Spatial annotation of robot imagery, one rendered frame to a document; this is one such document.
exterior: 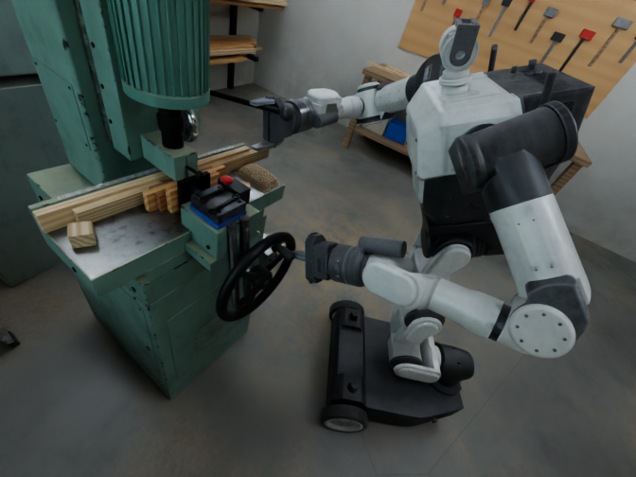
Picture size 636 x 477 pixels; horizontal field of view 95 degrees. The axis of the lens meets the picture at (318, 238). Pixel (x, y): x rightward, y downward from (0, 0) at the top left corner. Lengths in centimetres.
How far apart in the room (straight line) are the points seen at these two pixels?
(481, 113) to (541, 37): 319
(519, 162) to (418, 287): 25
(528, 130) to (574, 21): 331
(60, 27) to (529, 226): 95
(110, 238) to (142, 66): 37
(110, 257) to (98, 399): 93
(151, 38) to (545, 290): 77
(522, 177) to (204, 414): 139
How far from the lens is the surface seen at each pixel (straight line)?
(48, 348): 178
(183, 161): 84
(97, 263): 77
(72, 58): 92
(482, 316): 57
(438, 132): 64
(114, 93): 88
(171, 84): 72
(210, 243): 76
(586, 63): 389
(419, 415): 156
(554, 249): 54
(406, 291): 56
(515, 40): 383
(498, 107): 67
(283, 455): 149
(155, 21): 70
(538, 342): 54
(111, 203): 85
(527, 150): 55
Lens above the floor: 145
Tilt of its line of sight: 41 degrees down
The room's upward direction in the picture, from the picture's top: 19 degrees clockwise
